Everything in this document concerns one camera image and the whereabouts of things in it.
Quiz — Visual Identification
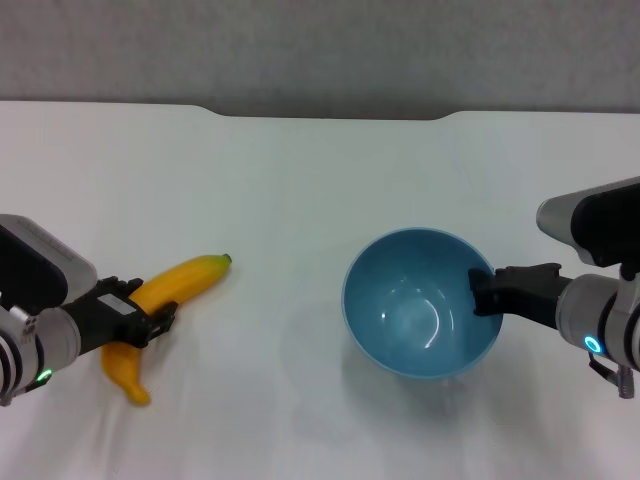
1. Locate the right arm cable connector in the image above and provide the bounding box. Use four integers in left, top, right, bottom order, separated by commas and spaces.
587, 351, 634, 400

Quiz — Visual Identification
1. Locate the yellow plastic banana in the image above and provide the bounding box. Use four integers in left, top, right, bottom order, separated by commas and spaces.
101, 253, 234, 407

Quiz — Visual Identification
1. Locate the blue plastic bowl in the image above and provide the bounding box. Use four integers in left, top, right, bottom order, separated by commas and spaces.
341, 227, 505, 379

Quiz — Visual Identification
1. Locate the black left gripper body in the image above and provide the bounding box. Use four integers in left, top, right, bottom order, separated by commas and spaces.
60, 285, 149, 360

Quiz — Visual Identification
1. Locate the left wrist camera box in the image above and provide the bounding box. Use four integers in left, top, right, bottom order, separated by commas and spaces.
0, 214, 99, 312

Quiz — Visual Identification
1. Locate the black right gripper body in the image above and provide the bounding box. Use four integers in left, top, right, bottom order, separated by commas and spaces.
474, 272, 574, 332

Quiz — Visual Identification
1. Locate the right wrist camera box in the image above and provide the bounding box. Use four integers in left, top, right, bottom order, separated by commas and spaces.
535, 175, 640, 282

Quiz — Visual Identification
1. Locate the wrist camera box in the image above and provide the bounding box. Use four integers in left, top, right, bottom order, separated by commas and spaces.
535, 175, 640, 282
0, 214, 99, 312

